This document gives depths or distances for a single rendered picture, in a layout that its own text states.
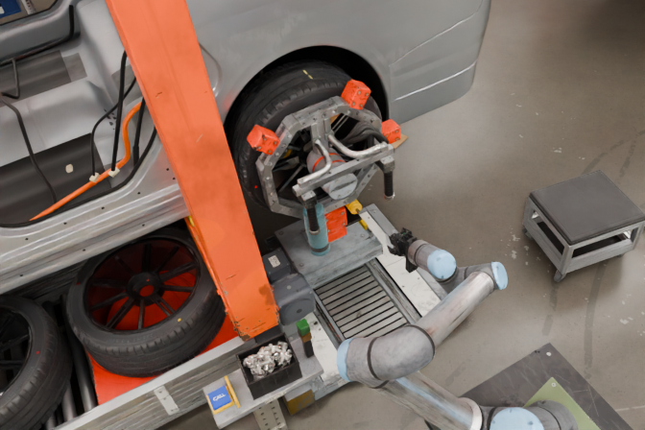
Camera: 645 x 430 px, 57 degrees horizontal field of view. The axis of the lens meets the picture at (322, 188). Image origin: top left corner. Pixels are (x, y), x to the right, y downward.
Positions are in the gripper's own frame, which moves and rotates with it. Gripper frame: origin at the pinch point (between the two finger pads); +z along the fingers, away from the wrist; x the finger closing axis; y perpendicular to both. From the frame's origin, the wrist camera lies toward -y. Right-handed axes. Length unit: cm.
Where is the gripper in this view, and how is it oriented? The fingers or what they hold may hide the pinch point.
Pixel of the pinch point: (389, 241)
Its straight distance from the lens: 235.5
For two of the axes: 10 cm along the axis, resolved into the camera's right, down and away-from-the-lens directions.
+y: -3.3, -8.7, -3.6
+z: -4.3, -2.0, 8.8
